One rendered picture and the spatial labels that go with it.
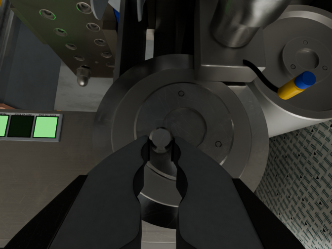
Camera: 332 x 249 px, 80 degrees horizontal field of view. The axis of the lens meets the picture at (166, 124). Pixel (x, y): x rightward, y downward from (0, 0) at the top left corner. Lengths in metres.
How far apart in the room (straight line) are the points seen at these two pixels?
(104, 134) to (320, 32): 0.23
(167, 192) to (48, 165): 0.43
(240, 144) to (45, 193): 0.48
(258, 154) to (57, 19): 0.38
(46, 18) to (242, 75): 0.36
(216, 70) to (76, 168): 0.44
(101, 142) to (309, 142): 0.26
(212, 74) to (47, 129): 0.47
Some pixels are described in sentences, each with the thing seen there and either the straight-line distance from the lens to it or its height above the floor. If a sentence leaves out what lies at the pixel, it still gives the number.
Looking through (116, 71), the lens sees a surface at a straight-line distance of 0.20.
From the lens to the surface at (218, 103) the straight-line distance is 0.16.
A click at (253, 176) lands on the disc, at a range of 0.18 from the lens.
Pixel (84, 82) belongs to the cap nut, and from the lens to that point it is 0.56.
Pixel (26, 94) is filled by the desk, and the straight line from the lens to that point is 2.21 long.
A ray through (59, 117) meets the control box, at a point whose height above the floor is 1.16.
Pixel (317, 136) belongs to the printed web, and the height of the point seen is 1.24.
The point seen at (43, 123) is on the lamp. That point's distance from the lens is 0.58.
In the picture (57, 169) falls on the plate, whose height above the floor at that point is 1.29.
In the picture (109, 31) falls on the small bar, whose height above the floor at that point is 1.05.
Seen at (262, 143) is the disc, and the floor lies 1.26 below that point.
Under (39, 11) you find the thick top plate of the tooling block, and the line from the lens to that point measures 0.43.
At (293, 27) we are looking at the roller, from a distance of 0.26.
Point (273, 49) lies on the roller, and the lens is 0.23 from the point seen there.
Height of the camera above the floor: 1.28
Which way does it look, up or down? 13 degrees down
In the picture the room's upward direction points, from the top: 179 degrees counter-clockwise
